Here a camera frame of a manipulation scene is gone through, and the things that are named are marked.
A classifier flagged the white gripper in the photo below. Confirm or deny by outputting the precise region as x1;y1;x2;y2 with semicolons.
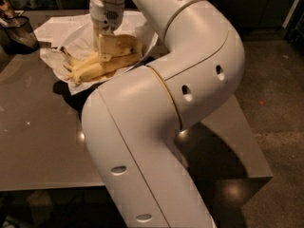
89;0;124;63

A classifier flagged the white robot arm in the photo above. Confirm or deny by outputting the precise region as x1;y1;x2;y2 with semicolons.
82;0;244;228

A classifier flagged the white bowl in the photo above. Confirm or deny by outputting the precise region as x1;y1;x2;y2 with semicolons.
55;11;159;84

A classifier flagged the white crumpled paper liner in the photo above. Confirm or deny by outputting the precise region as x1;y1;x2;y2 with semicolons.
34;10;158;95

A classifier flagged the dark mesh basket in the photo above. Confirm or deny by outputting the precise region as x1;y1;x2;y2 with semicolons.
0;16;40;54

